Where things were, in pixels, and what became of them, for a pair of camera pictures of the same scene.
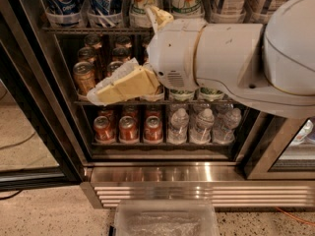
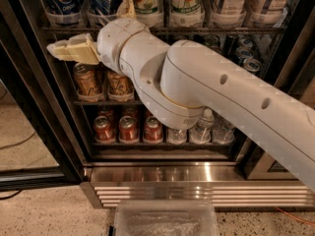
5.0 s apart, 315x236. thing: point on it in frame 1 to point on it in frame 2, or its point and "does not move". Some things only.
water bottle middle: (201, 130) does not move
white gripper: (172, 53) to (110, 40)
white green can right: (186, 1) does not move
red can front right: (153, 130) does not move
